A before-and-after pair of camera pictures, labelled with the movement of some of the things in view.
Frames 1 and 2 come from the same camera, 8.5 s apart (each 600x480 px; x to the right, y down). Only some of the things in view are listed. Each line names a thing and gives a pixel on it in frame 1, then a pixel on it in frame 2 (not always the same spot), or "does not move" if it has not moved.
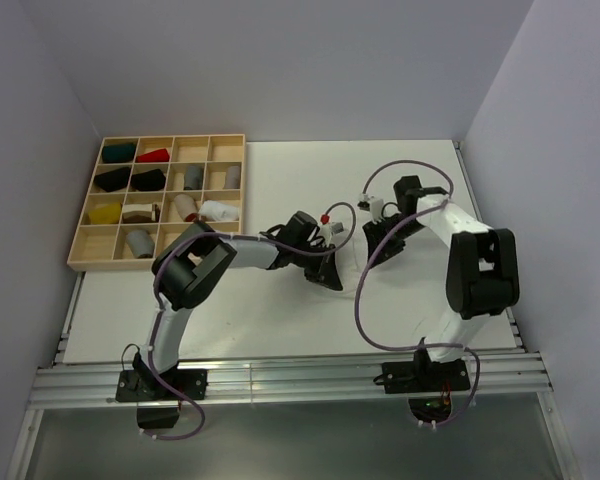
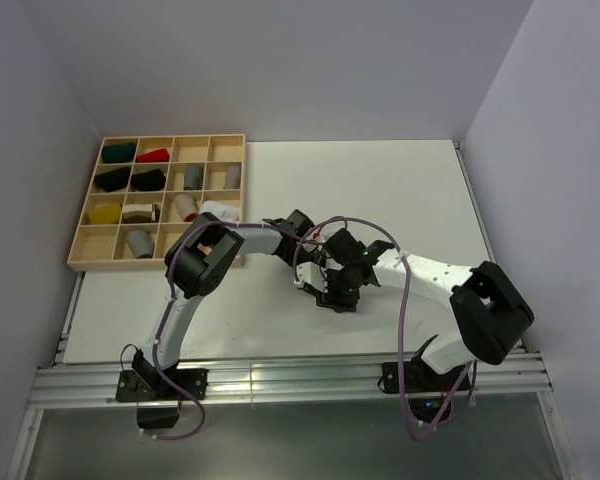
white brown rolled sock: (140, 213) does not move
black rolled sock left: (112, 180) does not move
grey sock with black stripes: (141, 243) does not move
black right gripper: (373, 234) → (332, 299)
